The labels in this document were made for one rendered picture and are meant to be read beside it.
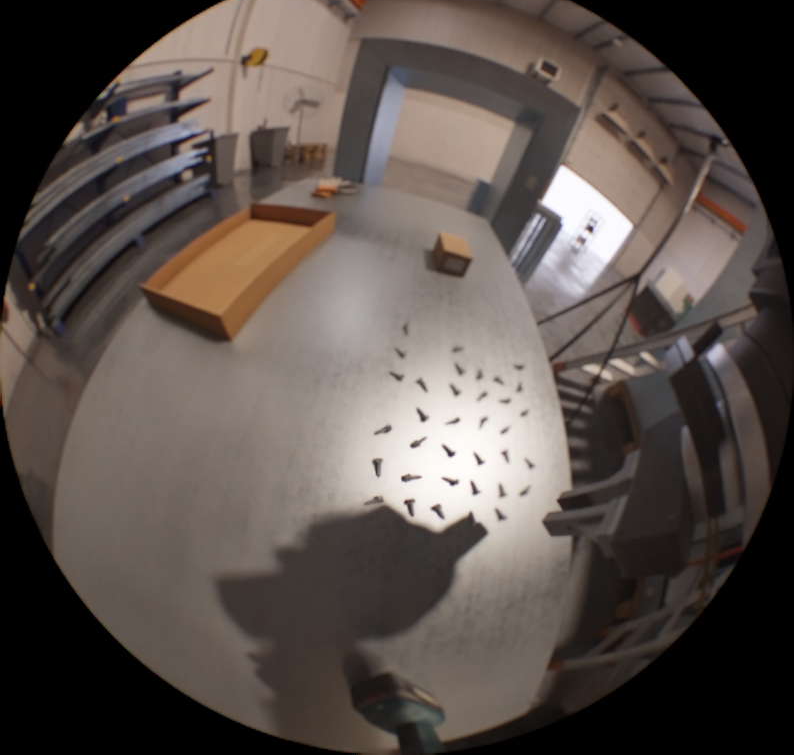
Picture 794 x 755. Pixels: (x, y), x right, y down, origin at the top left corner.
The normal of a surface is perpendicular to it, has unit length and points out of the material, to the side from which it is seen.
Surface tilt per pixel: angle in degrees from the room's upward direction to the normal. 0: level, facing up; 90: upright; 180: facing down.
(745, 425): 90
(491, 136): 90
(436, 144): 90
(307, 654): 0
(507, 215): 90
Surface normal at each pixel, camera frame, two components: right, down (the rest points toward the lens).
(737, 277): -0.96, -0.28
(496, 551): 0.22, -0.56
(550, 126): -0.18, 0.78
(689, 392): -0.96, 0.00
